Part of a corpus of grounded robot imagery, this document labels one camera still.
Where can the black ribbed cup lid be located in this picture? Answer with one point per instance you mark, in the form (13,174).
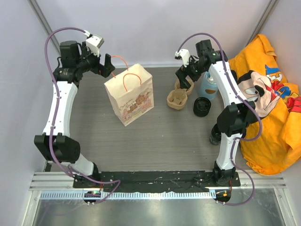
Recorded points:
(201,106)

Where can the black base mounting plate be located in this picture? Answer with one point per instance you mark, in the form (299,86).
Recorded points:
(160,181)

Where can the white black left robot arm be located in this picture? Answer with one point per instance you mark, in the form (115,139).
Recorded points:
(55,143)

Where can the orange cartoon print cloth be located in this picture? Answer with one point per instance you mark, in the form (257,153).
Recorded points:
(274,144)

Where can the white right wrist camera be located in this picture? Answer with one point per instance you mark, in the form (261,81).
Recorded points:
(184,55)

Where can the brown pulp cup carrier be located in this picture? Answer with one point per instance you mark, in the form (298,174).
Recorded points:
(178,97)

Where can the cream paper bag orange handles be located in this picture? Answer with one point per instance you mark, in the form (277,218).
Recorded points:
(130,93)

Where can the black coffee cup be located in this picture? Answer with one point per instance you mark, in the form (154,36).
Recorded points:
(215,137)

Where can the aluminium frame rail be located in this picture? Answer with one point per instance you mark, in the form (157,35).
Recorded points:
(55,185)

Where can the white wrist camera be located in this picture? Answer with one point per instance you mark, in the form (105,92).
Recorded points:
(184,55)
(94,42)

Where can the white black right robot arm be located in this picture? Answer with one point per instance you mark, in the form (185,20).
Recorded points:
(238,112)

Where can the light blue straw cup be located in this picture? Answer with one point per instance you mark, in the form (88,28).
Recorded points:
(208,88)

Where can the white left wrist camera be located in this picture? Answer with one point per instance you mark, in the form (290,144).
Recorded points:
(94,42)

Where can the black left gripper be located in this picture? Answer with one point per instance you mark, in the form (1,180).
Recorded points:
(104,70)

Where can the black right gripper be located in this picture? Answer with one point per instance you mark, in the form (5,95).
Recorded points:
(181,74)

